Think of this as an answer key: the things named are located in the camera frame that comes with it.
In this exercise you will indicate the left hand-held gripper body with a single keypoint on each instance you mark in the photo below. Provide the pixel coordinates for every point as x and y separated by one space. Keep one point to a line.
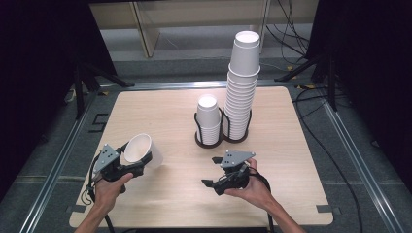
108 158

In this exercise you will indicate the light wooden shelf unit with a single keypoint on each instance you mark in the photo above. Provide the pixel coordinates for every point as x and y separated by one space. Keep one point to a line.
200 13

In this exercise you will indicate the tall stack of white paper cups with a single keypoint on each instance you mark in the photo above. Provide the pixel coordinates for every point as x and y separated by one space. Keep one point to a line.
238 113

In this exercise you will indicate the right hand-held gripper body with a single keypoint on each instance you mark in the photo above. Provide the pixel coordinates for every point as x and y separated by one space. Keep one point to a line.
234 158

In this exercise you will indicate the person's left hand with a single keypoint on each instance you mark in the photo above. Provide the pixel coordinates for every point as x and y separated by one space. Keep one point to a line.
108 192

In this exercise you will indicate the metal floor rail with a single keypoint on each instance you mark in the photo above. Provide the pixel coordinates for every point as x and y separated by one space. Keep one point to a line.
55 168
168 85
359 165

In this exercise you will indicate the short stack of white paper cups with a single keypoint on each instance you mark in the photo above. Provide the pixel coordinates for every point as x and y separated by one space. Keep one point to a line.
208 129

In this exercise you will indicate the person's right hand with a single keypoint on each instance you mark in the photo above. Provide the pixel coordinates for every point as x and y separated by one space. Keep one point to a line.
256 191

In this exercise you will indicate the black curtain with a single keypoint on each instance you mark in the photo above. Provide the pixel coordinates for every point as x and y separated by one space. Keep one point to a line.
372 81
39 81

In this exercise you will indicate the black metal stand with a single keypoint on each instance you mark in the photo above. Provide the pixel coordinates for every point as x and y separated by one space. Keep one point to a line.
81 87
330 81

